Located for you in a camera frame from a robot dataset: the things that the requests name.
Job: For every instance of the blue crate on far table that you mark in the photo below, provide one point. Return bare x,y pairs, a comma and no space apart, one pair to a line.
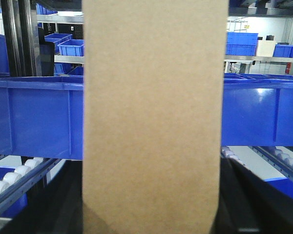
241,44

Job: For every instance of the large blue plastic bin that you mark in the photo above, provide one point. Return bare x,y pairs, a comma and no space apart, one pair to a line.
42,116

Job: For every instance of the roller track rail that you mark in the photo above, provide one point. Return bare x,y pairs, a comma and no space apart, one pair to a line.
20,185
268,163

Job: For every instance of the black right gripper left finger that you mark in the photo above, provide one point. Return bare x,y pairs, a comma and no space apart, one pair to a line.
57,209

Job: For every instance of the right roller track rail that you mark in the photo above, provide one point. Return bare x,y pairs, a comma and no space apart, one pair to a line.
268,163

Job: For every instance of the black shelf upright post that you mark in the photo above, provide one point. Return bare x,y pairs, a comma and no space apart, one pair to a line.
29,55

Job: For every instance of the grey metal shelving rack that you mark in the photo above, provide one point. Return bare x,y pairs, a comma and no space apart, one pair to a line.
66,31

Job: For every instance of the brown cardboard box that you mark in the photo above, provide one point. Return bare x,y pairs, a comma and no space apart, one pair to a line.
152,115

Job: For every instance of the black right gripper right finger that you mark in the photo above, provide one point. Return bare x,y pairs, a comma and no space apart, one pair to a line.
249,205

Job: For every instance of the left roller track rail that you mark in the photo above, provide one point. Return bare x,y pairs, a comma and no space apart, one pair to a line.
20,185

